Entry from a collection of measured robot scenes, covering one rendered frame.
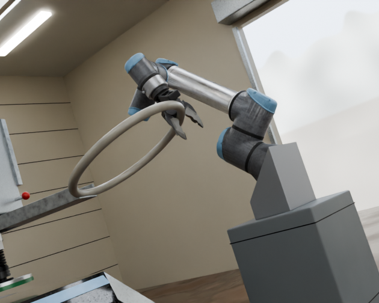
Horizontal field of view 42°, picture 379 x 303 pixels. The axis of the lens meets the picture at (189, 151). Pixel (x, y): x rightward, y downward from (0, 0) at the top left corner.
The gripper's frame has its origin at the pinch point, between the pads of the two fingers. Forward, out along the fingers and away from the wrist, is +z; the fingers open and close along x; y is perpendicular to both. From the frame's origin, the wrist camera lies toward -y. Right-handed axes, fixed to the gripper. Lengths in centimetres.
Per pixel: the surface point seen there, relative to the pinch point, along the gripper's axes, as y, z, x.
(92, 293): -8, 26, 60
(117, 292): -5, 29, 54
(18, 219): 18, -15, 67
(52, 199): 10, -11, 53
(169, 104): -18.8, -6.4, 7.0
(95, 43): 531, -354, -145
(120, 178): 20.3, -6.3, 28.5
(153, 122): 542, -191, -140
